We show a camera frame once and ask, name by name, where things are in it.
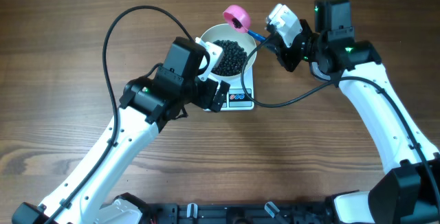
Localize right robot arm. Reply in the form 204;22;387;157
266;0;439;223

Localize pink scoop blue handle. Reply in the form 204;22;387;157
223;5;266;42

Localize white bowl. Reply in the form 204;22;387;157
199;23;258;84

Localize black beans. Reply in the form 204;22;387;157
212;40;248;76

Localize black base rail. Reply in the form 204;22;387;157
99;192;372;224

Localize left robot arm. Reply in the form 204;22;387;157
12;37;230;223

